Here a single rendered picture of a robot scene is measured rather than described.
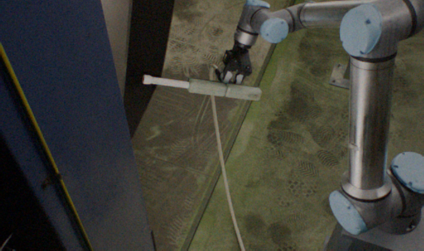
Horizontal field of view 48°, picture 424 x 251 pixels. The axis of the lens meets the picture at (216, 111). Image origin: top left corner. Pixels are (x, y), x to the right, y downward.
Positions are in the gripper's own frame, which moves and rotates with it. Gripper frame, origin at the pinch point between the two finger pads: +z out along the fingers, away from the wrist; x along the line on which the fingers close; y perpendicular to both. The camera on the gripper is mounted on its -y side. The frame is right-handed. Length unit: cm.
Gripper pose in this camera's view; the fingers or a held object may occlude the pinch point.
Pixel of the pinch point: (228, 89)
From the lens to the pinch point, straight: 192.0
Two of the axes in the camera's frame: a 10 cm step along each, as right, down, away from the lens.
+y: -3.2, -5.1, 8.0
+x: -9.0, -1.1, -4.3
